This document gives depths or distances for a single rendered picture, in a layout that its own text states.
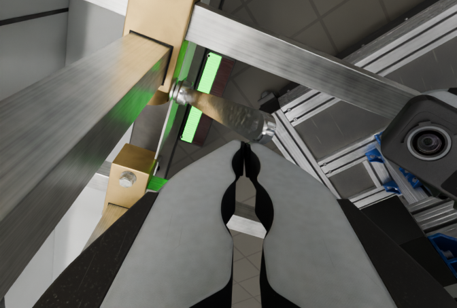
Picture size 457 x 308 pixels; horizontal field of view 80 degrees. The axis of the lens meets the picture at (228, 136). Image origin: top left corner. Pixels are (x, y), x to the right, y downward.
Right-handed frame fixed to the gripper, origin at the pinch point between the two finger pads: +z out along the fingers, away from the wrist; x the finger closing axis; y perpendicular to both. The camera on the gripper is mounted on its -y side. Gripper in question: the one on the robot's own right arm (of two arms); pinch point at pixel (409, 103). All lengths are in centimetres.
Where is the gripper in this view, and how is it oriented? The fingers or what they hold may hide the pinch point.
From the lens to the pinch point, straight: 35.9
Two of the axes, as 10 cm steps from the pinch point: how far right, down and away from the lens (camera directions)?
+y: 9.4, 3.3, 1.3
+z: 0.6, -5.0, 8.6
